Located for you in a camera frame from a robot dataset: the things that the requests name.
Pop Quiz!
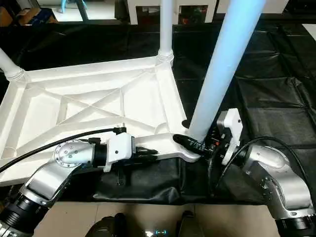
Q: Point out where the light brown wooden shelf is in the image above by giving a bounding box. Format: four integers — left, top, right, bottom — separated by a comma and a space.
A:
0, 6, 13, 27

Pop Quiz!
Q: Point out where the grey metal pole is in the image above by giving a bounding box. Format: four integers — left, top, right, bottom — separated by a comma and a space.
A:
76, 0, 90, 22

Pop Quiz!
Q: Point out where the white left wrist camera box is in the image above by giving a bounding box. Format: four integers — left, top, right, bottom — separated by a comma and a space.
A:
102, 134, 135, 173

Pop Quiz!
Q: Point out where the white plastic table top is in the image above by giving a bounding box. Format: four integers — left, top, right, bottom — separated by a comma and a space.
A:
0, 51, 201, 187

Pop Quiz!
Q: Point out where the white glass door cabinet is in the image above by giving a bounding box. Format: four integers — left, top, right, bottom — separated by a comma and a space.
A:
127, 0, 218, 25

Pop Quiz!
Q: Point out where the white flat board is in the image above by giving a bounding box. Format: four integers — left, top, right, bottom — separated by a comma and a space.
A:
303, 23, 316, 40

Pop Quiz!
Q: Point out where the white plastic table leg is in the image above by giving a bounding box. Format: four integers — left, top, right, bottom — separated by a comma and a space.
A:
188, 0, 269, 144
0, 48, 27, 81
157, 0, 174, 64

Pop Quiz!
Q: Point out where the black mat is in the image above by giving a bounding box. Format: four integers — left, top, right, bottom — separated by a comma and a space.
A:
0, 12, 316, 205

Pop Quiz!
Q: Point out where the white drawer unit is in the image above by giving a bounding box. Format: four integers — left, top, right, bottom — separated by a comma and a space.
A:
216, 0, 289, 14

